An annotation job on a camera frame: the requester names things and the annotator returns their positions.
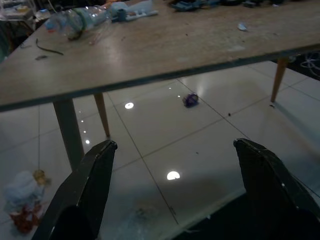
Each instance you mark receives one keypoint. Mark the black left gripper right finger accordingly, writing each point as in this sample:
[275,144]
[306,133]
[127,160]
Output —
[267,190]

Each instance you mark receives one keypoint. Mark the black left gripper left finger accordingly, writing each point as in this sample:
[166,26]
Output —
[85,190]

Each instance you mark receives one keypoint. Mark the small yellow trash piece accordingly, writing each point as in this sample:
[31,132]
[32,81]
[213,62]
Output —
[40,176]

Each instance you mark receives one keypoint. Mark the white blue crumpled trash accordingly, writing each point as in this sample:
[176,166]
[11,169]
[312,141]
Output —
[23,190]

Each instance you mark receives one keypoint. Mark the red crumpled wrapper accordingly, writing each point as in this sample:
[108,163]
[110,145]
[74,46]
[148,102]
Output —
[25,220]

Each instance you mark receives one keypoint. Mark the purple crumpled wrapper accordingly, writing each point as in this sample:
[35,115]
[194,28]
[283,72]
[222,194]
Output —
[191,99]

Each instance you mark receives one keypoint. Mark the light wooden table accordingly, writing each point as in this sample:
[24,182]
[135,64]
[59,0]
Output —
[162,50]

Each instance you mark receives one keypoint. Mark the clear crushed plastic bottle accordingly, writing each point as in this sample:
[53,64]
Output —
[75,21]

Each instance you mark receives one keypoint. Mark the white blue device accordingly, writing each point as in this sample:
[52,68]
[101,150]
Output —
[135,8]

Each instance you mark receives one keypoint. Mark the blue tool clutter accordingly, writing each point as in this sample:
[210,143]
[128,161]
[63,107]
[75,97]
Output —
[190,5]

